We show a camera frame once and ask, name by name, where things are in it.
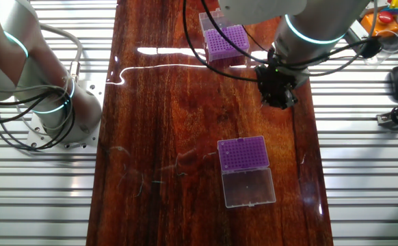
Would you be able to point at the clear plastic cup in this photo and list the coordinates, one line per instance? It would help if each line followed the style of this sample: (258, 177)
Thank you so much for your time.
(392, 44)

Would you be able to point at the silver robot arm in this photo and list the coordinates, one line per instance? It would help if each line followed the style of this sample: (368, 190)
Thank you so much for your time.
(322, 20)

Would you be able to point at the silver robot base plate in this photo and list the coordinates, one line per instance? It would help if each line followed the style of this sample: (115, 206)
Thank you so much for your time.
(94, 92)

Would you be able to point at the flat purple pipette tip holder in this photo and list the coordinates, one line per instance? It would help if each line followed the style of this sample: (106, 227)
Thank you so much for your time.
(240, 159)

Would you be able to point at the colourful plastic toy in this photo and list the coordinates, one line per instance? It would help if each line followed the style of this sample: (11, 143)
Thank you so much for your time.
(395, 6)

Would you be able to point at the tall purple pipette tip box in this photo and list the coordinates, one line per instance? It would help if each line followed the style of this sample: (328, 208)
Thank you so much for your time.
(226, 46)

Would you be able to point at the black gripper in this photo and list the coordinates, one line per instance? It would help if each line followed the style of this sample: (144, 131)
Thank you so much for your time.
(274, 83)

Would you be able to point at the orange emergency stop box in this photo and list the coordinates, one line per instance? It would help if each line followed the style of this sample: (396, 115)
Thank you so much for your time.
(387, 25)

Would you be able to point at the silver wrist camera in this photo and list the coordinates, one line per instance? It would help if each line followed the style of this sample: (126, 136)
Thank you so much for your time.
(356, 32)

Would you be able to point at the grey button box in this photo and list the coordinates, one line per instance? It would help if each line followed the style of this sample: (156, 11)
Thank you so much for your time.
(380, 4)

